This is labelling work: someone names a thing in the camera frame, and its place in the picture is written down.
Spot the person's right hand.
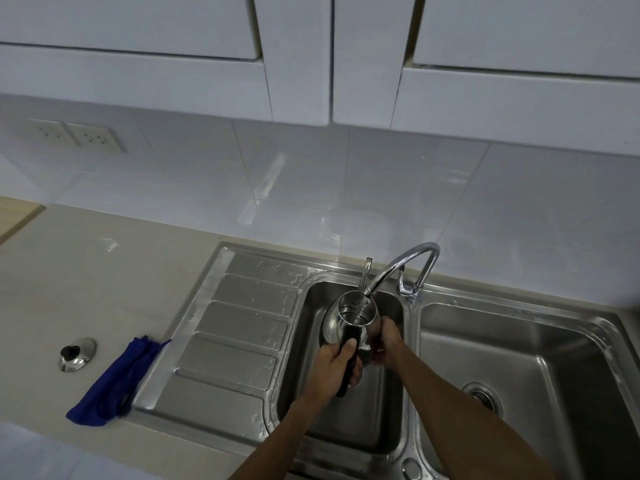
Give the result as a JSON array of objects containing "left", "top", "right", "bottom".
[{"left": 370, "top": 317, "right": 406, "bottom": 371}]

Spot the person's left hand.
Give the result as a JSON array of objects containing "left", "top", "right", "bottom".
[{"left": 302, "top": 338, "right": 363, "bottom": 403}]

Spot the stainless steel gooseneck kettle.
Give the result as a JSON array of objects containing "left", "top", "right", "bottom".
[{"left": 323, "top": 257, "right": 385, "bottom": 398}]

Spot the person's left forearm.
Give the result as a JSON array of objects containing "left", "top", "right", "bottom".
[{"left": 229, "top": 392, "right": 331, "bottom": 480}]

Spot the person's right forearm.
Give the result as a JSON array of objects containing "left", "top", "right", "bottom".
[{"left": 392, "top": 347, "right": 558, "bottom": 480}]

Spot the stainless steel double sink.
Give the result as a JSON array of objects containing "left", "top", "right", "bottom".
[{"left": 128, "top": 241, "right": 640, "bottom": 480}]

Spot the chrome sink faucet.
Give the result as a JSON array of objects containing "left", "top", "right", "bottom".
[{"left": 364, "top": 242, "right": 441, "bottom": 301}]

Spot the steel sink drain strainer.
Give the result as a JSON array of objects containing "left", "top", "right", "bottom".
[{"left": 461, "top": 381, "right": 505, "bottom": 414}]

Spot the blue cloth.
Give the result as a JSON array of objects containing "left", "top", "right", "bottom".
[{"left": 66, "top": 336, "right": 172, "bottom": 427}]

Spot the steel kettle lid black knob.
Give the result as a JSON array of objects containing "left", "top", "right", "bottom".
[{"left": 57, "top": 337, "right": 98, "bottom": 374}]

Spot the white wall cabinet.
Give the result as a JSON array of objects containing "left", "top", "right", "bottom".
[
  {"left": 332, "top": 0, "right": 640, "bottom": 158},
  {"left": 0, "top": 0, "right": 333, "bottom": 128}
]

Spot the white wall socket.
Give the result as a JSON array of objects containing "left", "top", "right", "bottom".
[
  {"left": 67, "top": 124, "right": 125, "bottom": 154},
  {"left": 28, "top": 119, "right": 81, "bottom": 148}
]

